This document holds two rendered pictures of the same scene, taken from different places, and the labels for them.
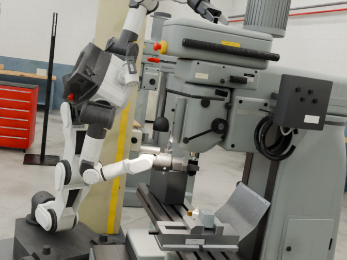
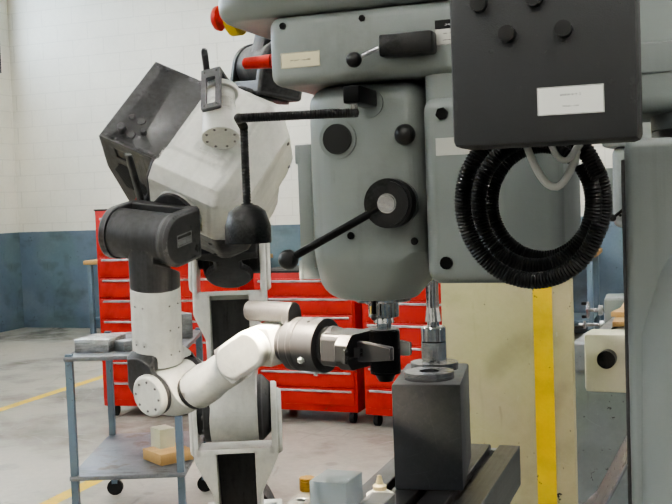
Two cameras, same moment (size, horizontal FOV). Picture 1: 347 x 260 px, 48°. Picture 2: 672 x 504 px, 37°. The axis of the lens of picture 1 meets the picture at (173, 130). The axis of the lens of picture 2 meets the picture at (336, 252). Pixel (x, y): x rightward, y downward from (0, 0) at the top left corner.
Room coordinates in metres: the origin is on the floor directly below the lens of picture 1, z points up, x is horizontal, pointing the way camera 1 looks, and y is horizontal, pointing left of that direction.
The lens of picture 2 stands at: (0.60, -1.02, 1.46)
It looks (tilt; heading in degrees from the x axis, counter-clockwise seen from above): 3 degrees down; 39
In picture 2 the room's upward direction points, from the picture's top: 2 degrees counter-clockwise
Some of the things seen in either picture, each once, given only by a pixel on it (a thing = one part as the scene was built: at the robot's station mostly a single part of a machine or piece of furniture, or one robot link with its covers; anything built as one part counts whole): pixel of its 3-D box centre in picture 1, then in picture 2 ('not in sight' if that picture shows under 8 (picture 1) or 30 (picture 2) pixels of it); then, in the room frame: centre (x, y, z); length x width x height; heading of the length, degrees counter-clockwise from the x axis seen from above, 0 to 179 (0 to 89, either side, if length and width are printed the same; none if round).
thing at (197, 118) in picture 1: (201, 117); (382, 193); (1.84, -0.12, 1.47); 0.21 x 0.19 x 0.32; 19
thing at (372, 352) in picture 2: (192, 167); (373, 353); (1.81, -0.12, 1.23); 0.06 x 0.02 x 0.03; 94
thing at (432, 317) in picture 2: (170, 139); (432, 296); (2.17, 0.01, 1.27); 0.03 x 0.03 x 0.11
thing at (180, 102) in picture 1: (177, 119); (313, 211); (1.80, -0.01, 1.45); 0.04 x 0.04 x 0.21; 19
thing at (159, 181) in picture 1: (168, 180); (433, 419); (2.13, -0.01, 1.05); 0.22 x 0.12 x 0.20; 28
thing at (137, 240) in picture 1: (179, 245); not in sight; (1.84, -0.12, 0.81); 0.50 x 0.35 x 0.12; 109
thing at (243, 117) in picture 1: (237, 120); (506, 188); (1.90, -0.30, 1.47); 0.24 x 0.19 x 0.26; 19
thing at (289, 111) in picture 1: (303, 102); (545, 49); (1.62, -0.51, 1.62); 0.20 x 0.09 x 0.21; 109
